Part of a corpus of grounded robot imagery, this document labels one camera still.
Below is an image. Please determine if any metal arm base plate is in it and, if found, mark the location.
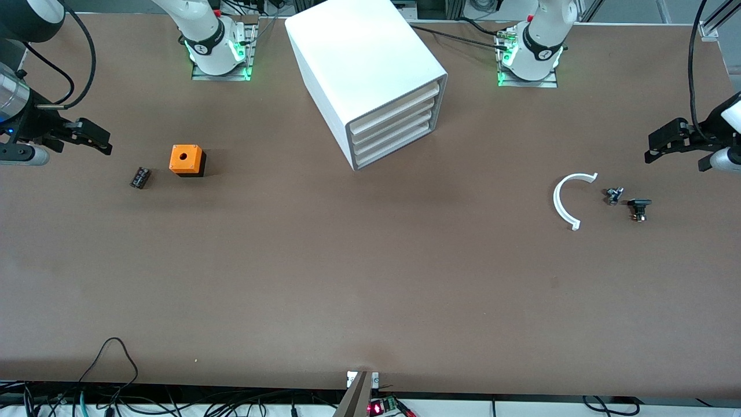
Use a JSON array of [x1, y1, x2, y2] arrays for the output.
[[496, 28, 559, 89], [192, 23, 259, 81]]

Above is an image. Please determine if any black looped cable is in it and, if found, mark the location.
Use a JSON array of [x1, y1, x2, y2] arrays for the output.
[[78, 337, 140, 406]]

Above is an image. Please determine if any black table cable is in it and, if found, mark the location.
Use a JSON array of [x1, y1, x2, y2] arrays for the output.
[[410, 24, 513, 50], [456, 16, 505, 37]]

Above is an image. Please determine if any short black arm cable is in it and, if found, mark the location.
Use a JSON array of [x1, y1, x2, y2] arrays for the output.
[[22, 43, 76, 107]]

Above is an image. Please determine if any black coiled cable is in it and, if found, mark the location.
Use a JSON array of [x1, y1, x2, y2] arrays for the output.
[[581, 395, 641, 417]]

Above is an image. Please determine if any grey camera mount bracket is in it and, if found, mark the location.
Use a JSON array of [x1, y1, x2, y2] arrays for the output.
[[332, 371, 380, 417]]

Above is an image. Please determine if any long black arm cable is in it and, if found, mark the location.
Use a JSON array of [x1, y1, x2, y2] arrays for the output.
[[36, 0, 97, 110], [687, 0, 710, 143]]

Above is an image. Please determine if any white curved plastic bracket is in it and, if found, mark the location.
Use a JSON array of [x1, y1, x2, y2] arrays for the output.
[[553, 173, 599, 231]]

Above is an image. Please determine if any circuit board with red light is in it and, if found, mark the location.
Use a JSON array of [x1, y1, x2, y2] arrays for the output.
[[368, 396, 416, 417]]

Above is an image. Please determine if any orange button enclosure box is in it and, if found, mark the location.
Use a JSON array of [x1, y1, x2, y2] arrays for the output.
[[169, 145, 207, 178]]

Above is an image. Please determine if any aluminium frame profile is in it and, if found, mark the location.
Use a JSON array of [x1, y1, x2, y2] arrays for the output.
[[699, 0, 741, 40]]

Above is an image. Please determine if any white drawer cabinet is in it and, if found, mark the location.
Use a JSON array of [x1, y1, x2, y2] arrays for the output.
[[285, 0, 449, 172]]

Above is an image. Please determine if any white drawer front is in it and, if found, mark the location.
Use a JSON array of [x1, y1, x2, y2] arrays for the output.
[[347, 82, 442, 136], [353, 122, 432, 169], [352, 111, 434, 156], [350, 98, 436, 146]]

